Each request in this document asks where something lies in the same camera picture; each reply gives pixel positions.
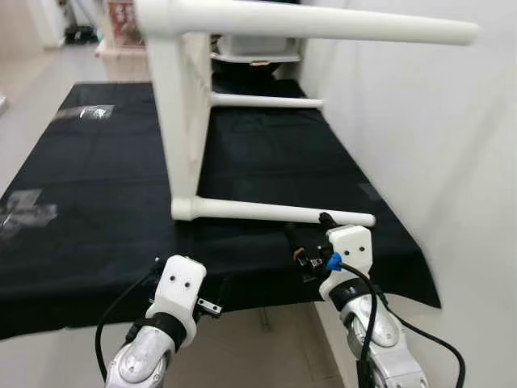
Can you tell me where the black coiled hose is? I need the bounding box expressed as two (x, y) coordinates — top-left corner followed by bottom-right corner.
(65, 26), (98, 43)

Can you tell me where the narrow clear tape strip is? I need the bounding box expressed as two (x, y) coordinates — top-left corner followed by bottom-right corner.
(53, 105), (114, 120)

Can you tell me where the large clear tape patch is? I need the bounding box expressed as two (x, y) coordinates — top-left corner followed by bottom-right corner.
(0, 190), (57, 235)

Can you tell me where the black wok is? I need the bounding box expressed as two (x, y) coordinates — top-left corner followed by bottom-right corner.
(212, 48), (304, 79)

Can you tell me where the beige cloth covered bench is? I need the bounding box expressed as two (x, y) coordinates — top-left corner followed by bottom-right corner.
(95, 40), (154, 82)

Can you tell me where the black tablecloth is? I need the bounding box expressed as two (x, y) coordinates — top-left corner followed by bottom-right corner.
(0, 81), (441, 340)

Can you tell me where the clear plastic storage box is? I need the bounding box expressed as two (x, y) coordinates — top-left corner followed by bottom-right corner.
(218, 34), (301, 61)

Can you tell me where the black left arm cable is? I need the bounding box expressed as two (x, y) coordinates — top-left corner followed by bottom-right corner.
(95, 267), (158, 381)

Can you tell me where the red printed carton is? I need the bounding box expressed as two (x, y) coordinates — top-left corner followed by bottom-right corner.
(105, 0), (146, 45)

